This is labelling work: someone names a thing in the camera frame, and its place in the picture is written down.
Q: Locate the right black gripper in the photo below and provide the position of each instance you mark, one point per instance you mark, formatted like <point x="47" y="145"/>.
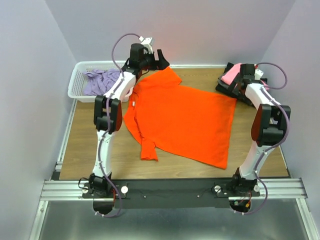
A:
<point x="235" y="89"/>

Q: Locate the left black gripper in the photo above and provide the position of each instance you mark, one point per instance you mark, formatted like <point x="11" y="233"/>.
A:
<point x="160" y="64"/>

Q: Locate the orange t-shirt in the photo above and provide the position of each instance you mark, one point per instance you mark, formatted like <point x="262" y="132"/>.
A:
<point x="181" y="120"/>

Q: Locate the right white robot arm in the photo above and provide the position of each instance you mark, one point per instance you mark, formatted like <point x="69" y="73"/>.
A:
<point x="269" y="129"/>

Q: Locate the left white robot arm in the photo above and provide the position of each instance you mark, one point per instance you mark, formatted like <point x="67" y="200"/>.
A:
<point x="108" y="117"/>

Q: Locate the black folded t-shirt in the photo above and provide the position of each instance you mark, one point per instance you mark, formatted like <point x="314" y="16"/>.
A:
<point x="228" y="66"/>

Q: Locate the pink folded t-shirt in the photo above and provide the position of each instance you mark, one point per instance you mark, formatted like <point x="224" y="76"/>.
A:
<point x="230" y="75"/>

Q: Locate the purple t-shirt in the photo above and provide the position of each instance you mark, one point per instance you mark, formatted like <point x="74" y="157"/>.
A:
<point x="99" y="81"/>

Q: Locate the white plastic basket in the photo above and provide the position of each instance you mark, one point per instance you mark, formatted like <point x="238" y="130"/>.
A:
<point x="75" y="85"/>

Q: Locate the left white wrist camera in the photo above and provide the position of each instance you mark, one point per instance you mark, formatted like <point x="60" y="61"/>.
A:
<point x="147" y="41"/>

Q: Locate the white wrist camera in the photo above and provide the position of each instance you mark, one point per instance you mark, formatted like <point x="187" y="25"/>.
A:
<point x="258" y="73"/>
<point x="147" y="41"/>

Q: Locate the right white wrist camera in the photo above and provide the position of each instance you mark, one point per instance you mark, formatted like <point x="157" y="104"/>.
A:
<point x="258" y="73"/>

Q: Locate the aluminium frame rail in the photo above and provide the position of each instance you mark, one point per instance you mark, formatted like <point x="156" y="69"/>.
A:
<point x="280" y="212"/>

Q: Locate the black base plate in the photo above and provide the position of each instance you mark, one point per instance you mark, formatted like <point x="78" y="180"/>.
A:
<point x="121" y="194"/>

